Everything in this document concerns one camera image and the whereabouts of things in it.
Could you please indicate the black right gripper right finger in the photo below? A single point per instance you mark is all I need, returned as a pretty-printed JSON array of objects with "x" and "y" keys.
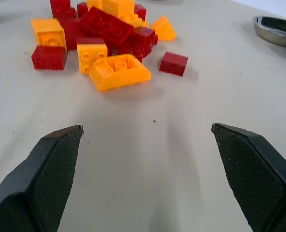
[{"x": 256, "y": 178}]

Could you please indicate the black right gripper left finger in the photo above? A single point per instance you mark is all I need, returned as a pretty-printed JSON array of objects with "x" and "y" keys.
[{"x": 29, "y": 183}]

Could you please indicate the small red block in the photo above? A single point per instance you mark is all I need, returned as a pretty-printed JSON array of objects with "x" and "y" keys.
[
  {"x": 48, "y": 58},
  {"x": 140, "y": 11},
  {"x": 82, "y": 9},
  {"x": 173, "y": 64}
]

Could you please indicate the upside-down orange plastic building brick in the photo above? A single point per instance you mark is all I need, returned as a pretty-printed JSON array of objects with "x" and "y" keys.
[{"x": 123, "y": 77}]

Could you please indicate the silver round metal dish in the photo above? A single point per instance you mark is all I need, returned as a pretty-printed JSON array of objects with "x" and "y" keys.
[{"x": 269, "y": 33}]

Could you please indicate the orange wedge block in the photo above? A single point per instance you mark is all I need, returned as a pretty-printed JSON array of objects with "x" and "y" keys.
[{"x": 165, "y": 30}]

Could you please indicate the long red plastic building brick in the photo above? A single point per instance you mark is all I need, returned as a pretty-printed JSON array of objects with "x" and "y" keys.
[{"x": 106, "y": 25}]

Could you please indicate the translucent red block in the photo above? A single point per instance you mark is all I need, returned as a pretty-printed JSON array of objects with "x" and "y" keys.
[{"x": 144, "y": 38}]

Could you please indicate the small orange block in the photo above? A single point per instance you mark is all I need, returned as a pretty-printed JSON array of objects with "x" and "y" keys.
[{"x": 138, "y": 21}]

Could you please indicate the orange stacked block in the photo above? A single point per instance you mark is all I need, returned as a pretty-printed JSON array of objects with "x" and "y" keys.
[{"x": 113, "y": 7}]

